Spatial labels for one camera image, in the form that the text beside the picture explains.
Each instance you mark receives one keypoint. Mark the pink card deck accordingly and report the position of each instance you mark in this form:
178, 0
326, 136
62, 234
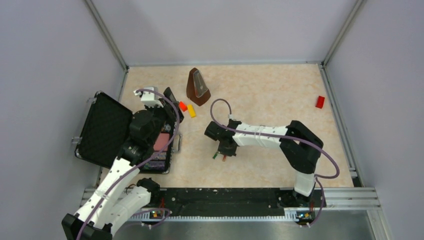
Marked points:
161, 141

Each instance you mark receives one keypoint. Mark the red block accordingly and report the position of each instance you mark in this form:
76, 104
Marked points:
320, 102

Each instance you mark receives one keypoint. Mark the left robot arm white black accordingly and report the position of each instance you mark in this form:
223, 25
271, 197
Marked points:
105, 212

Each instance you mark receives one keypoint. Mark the black poker chip case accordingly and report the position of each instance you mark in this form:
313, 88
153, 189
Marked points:
112, 130

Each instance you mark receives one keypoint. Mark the black remote control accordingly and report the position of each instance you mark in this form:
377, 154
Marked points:
170, 95

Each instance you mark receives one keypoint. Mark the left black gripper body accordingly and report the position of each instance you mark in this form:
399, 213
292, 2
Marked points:
165, 114

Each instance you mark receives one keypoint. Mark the brown wooden metronome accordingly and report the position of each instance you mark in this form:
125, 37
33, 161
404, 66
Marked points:
196, 88

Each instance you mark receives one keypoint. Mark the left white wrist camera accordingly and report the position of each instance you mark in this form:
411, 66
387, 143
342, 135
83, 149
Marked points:
149, 99

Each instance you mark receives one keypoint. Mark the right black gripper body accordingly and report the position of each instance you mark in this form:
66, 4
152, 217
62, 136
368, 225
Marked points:
224, 150

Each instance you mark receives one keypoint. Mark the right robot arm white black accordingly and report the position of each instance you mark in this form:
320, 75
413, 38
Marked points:
300, 146

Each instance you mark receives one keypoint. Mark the yellow block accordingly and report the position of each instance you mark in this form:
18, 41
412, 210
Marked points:
191, 111

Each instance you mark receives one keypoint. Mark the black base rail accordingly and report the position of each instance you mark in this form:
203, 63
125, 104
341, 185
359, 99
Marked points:
234, 202

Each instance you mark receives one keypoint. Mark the orange block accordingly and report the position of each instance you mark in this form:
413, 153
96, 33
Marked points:
183, 106

